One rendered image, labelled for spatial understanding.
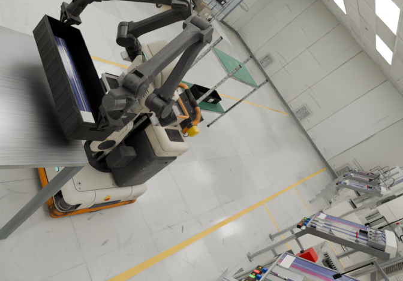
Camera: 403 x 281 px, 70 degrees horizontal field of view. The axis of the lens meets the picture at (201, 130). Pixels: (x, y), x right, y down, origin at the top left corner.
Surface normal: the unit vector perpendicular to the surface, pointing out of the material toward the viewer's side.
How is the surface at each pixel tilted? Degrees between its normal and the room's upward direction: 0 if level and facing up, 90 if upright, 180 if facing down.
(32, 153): 0
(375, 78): 90
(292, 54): 90
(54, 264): 0
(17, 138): 0
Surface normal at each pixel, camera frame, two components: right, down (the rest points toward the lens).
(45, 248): 0.72, -0.55
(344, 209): -0.52, -0.03
